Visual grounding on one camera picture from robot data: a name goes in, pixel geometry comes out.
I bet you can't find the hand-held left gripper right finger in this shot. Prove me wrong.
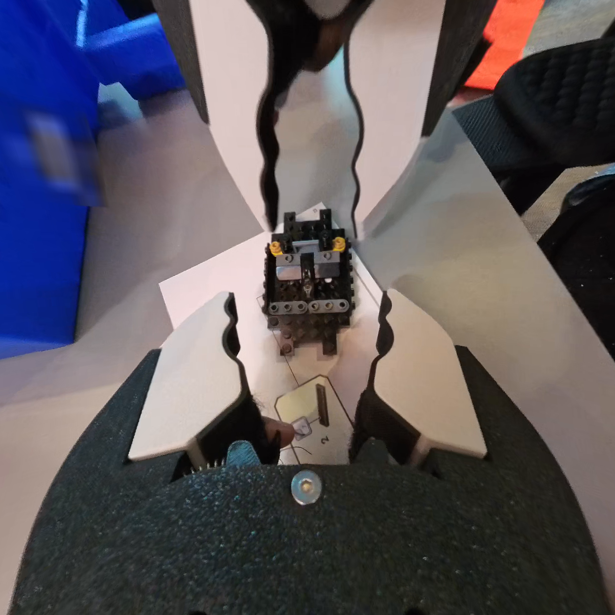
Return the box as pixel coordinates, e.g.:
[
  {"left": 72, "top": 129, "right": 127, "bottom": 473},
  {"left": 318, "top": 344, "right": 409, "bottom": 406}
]
[{"left": 367, "top": 287, "right": 488, "bottom": 457}]

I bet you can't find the black mesh office chair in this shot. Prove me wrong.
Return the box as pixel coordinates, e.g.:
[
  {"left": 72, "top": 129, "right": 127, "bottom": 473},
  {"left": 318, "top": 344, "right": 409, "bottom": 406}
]
[{"left": 452, "top": 36, "right": 615, "bottom": 193}]

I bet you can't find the white lego instruction sheet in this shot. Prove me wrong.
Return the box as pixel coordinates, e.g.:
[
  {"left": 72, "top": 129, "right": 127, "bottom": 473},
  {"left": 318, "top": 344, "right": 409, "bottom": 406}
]
[{"left": 159, "top": 204, "right": 385, "bottom": 467}]

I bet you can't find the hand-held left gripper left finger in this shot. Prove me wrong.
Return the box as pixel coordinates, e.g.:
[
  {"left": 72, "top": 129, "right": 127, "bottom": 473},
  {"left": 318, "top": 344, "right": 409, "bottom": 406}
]
[{"left": 126, "top": 291, "right": 250, "bottom": 463}]

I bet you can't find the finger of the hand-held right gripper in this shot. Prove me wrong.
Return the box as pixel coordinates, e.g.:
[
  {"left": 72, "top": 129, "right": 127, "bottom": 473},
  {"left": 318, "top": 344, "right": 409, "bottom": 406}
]
[
  {"left": 342, "top": 0, "right": 446, "bottom": 239},
  {"left": 189, "top": 0, "right": 290, "bottom": 233}
]

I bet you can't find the black lego car chassis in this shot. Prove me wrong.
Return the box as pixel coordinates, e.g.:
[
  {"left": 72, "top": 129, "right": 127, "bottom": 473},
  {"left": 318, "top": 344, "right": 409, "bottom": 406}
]
[{"left": 262, "top": 211, "right": 356, "bottom": 357}]

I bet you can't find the small blue storage bin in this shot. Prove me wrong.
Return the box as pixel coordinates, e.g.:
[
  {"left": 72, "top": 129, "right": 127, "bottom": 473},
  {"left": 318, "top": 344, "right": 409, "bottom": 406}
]
[{"left": 72, "top": 12, "right": 188, "bottom": 104}]

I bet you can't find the person's left hand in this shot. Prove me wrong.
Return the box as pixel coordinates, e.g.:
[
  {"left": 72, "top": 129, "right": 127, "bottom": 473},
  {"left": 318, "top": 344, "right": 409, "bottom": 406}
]
[{"left": 263, "top": 417, "right": 296, "bottom": 450}]

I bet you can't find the large blue storage bin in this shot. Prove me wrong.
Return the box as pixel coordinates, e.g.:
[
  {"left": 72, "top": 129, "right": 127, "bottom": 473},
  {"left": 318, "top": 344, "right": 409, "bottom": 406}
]
[{"left": 0, "top": 0, "right": 104, "bottom": 358}]

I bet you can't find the orange bag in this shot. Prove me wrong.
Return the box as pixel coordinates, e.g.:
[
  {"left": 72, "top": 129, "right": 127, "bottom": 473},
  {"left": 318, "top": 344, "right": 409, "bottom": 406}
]
[{"left": 463, "top": 0, "right": 546, "bottom": 92}]

